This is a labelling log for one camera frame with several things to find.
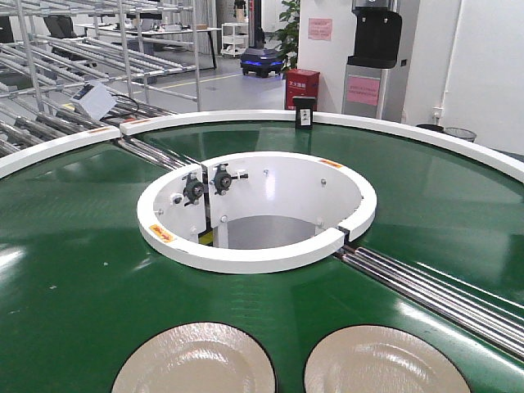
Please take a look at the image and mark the beige plate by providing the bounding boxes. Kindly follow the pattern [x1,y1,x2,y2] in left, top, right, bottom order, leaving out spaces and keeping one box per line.
[111,322,278,392]
[304,325,471,392]

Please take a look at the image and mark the black sensor box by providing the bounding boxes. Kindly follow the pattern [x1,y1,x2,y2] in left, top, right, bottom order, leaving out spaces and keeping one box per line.
[292,96,316,129]

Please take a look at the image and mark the steel conveyor rollers left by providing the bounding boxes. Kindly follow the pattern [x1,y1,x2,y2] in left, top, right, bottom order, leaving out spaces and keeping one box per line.
[113,137,192,170]

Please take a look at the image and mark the steel conveyor rollers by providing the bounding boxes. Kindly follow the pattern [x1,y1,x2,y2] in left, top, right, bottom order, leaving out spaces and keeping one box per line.
[113,137,192,170]
[334,245,523,360]

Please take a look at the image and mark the red cabinet box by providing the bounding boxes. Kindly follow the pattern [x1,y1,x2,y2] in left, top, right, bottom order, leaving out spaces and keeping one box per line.
[284,69,320,110]

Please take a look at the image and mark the blue-lit mobile robot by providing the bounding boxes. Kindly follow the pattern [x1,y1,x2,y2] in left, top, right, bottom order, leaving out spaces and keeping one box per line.
[240,0,282,78]

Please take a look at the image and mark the grey water dispenser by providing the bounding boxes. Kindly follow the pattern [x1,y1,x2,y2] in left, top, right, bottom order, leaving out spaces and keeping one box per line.
[342,1,402,119]

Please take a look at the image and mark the green potted plant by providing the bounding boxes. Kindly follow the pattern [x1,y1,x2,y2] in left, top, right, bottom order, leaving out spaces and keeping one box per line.
[274,0,300,74]

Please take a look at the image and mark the white trolley cart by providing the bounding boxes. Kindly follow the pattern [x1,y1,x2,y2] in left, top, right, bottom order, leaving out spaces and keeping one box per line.
[220,22,249,58]

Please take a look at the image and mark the metal roller rack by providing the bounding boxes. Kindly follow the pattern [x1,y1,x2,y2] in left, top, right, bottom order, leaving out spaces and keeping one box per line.
[0,0,202,156]

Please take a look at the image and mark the white control box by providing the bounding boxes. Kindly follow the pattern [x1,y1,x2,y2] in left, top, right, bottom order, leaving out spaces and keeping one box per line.
[71,81,116,120]

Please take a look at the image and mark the white outer conveyor rim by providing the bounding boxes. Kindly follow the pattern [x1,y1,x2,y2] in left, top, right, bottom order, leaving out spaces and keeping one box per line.
[1,110,523,182]

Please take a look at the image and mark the steel conveyor rollers right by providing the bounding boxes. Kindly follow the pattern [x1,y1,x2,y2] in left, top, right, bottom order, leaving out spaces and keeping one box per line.
[334,245,523,360]

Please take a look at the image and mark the white inner conveyor ring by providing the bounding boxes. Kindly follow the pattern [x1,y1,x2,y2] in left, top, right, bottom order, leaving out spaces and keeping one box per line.
[136,151,377,275]

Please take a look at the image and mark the pink wall notice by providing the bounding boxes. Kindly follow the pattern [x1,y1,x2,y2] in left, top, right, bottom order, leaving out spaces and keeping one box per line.
[308,18,333,41]

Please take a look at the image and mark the wire mesh waste bin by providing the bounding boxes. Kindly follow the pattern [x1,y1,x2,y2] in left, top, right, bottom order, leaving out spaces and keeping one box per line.
[443,127,477,142]

